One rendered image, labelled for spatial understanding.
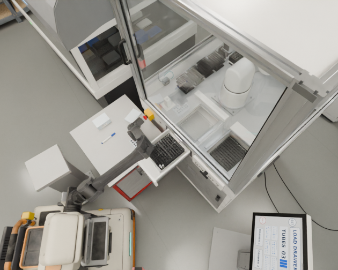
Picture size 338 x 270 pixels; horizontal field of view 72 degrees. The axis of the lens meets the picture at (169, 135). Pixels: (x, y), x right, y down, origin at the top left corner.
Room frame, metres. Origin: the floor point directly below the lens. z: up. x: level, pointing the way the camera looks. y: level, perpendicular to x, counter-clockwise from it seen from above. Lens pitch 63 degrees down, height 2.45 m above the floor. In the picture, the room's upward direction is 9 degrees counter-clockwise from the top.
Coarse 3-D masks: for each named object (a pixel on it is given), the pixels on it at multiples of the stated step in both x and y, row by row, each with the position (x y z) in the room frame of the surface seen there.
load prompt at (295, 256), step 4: (292, 228) 0.03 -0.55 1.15; (296, 228) 0.02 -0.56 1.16; (292, 232) 0.01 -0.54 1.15; (296, 232) 0.00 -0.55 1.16; (292, 236) -0.01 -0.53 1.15; (296, 236) -0.01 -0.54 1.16; (292, 240) -0.03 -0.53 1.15; (296, 240) -0.03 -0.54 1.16; (292, 244) -0.05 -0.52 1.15; (296, 244) -0.05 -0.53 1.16; (292, 248) -0.06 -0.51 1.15; (296, 248) -0.06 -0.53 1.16; (292, 252) -0.08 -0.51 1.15; (296, 252) -0.08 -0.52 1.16; (292, 256) -0.09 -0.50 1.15; (296, 256) -0.10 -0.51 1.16; (292, 260) -0.11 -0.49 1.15; (296, 260) -0.11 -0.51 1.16; (300, 260) -0.11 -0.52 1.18; (292, 264) -0.13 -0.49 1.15; (296, 264) -0.13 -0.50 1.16; (300, 264) -0.13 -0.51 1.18; (292, 268) -0.14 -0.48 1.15; (296, 268) -0.14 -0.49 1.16; (300, 268) -0.15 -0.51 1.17
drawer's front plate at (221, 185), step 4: (196, 156) 0.56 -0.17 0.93; (196, 160) 0.54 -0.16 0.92; (200, 160) 0.53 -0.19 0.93; (200, 164) 0.51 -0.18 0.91; (204, 164) 0.50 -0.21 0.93; (200, 168) 0.50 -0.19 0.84; (204, 168) 0.47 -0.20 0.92; (208, 172) 0.44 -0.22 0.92; (212, 176) 0.41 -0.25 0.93; (216, 180) 0.38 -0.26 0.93; (216, 184) 0.37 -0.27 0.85; (220, 184) 0.35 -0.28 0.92; (220, 188) 0.34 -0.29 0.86
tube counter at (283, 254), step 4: (280, 252) -0.07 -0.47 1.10; (284, 252) -0.08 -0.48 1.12; (280, 256) -0.09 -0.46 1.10; (284, 256) -0.09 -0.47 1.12; (280, 260) -0.11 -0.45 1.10; (284, 260) -0.11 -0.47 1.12; (280, 264) -0.12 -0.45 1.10; (284, 264) -0.13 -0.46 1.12; (280, 268) -0.14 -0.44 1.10; (284, 268) -0.14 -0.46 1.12
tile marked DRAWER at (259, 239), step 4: (256, 228) 0.06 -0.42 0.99; (260, 228) 0.05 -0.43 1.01; (256, 232) 0.03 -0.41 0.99; (260, 232) 0.03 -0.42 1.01; (256, 236) 0.02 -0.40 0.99; (260, 236) 0.01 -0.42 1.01; (256, 240) 0.00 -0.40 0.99; (260, 240) -0.01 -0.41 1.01; (256, 244) -0.02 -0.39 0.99; (260, 244) -0.03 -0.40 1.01
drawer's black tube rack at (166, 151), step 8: (168, 136) 0.77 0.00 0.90; (160, 144) 0.71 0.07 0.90; (168, 144) 0.70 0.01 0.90; (176, 144) 0.69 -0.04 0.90; (152, 152) 0.66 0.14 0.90; (160, 152) 0.66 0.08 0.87; (168, 152) 0.64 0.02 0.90; (176, 152) 0.64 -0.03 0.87; (152, 160) 0.61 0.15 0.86; (160, 160) 0.59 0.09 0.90; (168, 160) 0.58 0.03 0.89
